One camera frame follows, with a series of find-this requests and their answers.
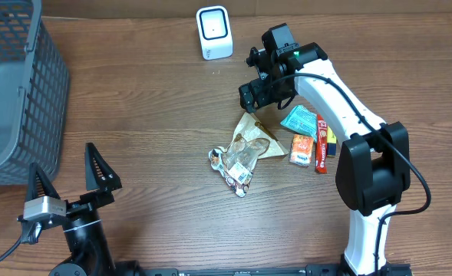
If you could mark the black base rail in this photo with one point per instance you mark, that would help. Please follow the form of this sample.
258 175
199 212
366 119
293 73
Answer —
241 272

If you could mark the beige snack pouch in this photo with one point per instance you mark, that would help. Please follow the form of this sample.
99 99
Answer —
252 141

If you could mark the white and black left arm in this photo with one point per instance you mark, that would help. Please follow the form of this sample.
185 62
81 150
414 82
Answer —
90 253

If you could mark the red snack stick packet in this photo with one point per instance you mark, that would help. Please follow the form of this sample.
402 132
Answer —
321 145

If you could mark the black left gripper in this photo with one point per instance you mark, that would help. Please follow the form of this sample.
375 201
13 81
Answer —
78 203

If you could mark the teal plastic packet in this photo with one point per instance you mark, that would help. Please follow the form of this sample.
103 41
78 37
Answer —
301 121

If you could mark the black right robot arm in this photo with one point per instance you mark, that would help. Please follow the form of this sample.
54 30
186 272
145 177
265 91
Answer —
371 174

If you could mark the white barcode scanner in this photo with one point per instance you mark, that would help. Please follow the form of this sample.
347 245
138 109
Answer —
215 34

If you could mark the grey plastic mesh basket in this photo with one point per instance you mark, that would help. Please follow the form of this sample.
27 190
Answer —
34 92

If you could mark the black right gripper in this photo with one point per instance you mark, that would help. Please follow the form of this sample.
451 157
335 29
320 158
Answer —
249 96

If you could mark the yellow highlighter pen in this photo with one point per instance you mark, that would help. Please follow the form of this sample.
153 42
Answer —
331 143

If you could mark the orange small snack box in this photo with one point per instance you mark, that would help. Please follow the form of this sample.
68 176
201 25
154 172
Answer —
301 150

